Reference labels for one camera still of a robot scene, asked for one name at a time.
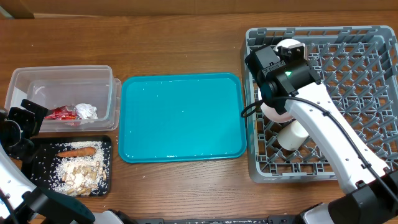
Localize grey dish rack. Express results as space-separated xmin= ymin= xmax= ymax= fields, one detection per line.
xmin=242 ymin=26 xmax=397 ymax=183

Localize orange carrot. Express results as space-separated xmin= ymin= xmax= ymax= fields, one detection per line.
xmin=56 ymin=147 xmax=96 ymax=157

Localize large white plate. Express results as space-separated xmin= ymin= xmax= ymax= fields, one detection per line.
xmin=261 ymin=103 xmax=294 ymax=123

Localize teal plastic tray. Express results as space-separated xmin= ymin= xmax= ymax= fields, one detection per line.
xmin=118 ymin=73 xmax=247 ymax=164

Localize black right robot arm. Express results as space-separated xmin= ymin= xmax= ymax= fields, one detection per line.
xmin=241 ymin=43 xmax=397 ymax=223

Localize black tray bin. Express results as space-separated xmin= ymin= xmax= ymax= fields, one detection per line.
xmin=21 ymin=135 xmax=113 ymax=198

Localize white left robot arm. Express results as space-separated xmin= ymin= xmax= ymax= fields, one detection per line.
xmin=1 ymin=100 xmax=123 ymax=224

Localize rice and food scraps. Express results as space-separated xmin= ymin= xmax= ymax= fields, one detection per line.
xmin=30 ymin=140 xmax=109 ymax=197

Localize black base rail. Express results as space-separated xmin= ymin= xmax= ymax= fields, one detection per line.
xmin=108 ymin=203 xmax=330 ymax=224

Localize red snack wrapper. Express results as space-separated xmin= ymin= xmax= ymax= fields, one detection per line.
xmin=45 ymin=106 xmax=78 ymax=120

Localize small white plate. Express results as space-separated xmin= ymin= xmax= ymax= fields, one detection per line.
xmin=273 ymin=39 xmax=308 ymax=59

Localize aluminium foil ball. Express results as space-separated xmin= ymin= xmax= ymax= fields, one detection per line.
xmin=75 ymin=103 xmax=98 ymax=119

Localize white cup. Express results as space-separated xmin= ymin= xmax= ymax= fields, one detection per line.
xmin=277 ymin=120 xmax=309 ymax=151

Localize clear plastic bin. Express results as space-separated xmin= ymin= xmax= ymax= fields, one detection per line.
xmin=4 ymin=65 xmax=121 ymax=133

